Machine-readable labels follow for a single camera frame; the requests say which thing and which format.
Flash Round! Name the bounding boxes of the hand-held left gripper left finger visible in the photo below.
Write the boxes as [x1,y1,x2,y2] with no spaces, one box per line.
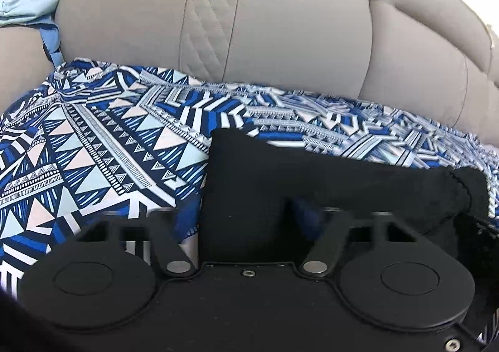
[78,208,199,279]

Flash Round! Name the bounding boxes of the beige sofa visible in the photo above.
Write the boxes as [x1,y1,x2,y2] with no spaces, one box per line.
[0,0,499,140]

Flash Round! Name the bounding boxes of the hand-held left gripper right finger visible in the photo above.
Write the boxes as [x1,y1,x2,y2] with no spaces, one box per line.
[288,198,426,279]

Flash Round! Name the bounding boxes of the blue geometric patterned blanket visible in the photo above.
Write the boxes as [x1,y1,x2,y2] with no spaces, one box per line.
[0,57,499,352]

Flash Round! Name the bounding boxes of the light blue shirt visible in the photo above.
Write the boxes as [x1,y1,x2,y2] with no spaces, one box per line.
[0,0,68,65]

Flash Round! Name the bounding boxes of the black pants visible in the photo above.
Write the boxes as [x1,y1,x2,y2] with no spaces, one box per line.
[199,128,499,341]

